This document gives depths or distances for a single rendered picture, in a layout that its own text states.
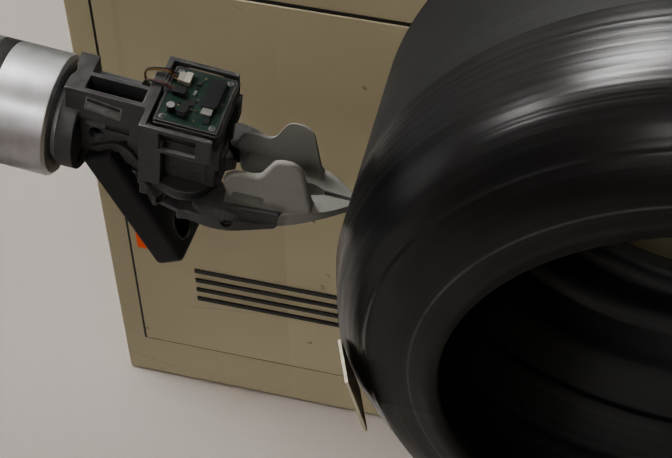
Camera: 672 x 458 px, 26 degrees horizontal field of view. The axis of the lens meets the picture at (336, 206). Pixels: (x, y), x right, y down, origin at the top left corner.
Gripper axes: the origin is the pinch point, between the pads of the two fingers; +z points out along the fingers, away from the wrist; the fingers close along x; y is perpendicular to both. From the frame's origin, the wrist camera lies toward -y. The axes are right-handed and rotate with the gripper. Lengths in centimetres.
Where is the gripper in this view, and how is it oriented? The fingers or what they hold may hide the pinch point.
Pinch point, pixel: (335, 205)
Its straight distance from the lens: 105.2
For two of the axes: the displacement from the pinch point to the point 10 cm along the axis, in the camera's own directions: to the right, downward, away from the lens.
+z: 9.7, 2.5, -0.7
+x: 2.4, -7.3, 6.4
